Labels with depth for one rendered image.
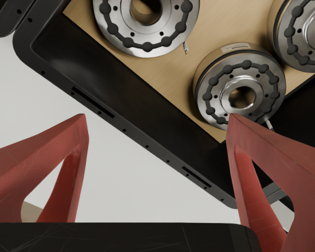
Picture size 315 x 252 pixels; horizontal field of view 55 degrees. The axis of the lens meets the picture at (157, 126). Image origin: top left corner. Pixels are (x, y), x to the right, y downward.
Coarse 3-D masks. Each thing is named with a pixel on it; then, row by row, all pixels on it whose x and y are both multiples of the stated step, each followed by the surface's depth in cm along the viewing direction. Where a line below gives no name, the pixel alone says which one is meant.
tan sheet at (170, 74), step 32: (224, 0) 31; (256, 0) 32; (96, 32) 33; (192, 32) 33; (224, 32) 33; (256, 32) 33; (128, 64) 35; (160, 64) 36; (192, 64) 36; (192, 96) 38
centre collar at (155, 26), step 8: (120, 0) 28; (128, 0) 28; (160, 0) 28; (168, 0) 28; (120, 8) 28; (128, 8) 28; (168, 8) 28; (128, 16) 29; (160, 16) 29; (168, 16) 29; (128, 24) 29; (136, 24) 29; (144, 24) 29; (152, 24) 29; (160, 24) 29; (144, 32) 30; (152, 32) 30
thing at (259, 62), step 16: (224, 64) 32; (240, 64) 33; (256, 64) 32; (272, 64) 32; (208, 80) 34; (224, 80) 33; (272, 80) 34; (208, 96) 35; (272, 96) 35; (208, 112) 36; (224, 112) 36; (256, 112) 36; (272, 112) 36; (224, 128) 37
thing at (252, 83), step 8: (232, 80) 33; (240, 80) 33; (248, 80) 33; (256, 80) 33; (224, 88) 34; (232, 88) 33; (256, 88) 33; (224, 96) 34; (256, 96) 34; (224, 104) 35; (248, 104) 35; (256, 104) 35; (232, 112) 35; (240, 112) 35; (248, 112) 35
